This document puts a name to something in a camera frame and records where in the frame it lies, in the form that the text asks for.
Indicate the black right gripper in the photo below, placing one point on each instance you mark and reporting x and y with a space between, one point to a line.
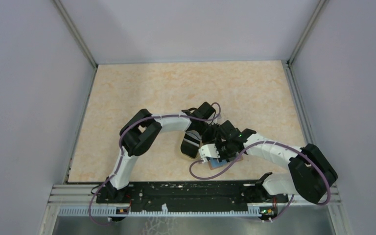
222 156

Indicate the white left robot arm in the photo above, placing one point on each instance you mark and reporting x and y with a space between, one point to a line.
138 135

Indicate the white slotted cable duct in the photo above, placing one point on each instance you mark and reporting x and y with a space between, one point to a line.
112 211

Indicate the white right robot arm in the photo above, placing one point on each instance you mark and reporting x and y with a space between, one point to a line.
309 175

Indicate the beige oval tray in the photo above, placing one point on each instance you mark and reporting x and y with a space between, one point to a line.
190 144

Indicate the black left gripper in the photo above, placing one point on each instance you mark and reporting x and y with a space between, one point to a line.
212 138

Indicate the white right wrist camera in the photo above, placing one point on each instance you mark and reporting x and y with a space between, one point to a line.
208 151

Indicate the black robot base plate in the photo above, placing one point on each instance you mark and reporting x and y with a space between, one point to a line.
189 196

